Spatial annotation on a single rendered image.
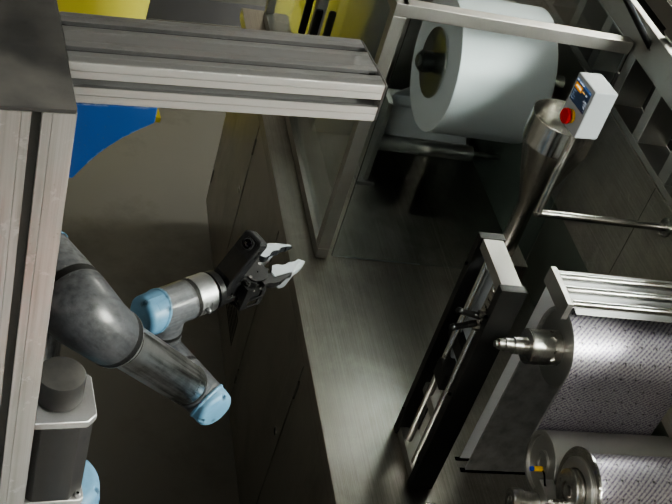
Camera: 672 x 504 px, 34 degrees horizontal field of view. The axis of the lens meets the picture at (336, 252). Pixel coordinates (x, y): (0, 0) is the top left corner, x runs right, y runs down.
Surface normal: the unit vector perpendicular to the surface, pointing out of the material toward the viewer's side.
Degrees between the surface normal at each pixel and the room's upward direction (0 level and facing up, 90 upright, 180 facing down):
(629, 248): 90
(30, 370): 90
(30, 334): 90
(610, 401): 92
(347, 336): 0
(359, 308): 0
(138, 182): 0
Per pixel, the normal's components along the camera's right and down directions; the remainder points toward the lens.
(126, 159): 0.25, -0.75
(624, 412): 0.15, 0.67
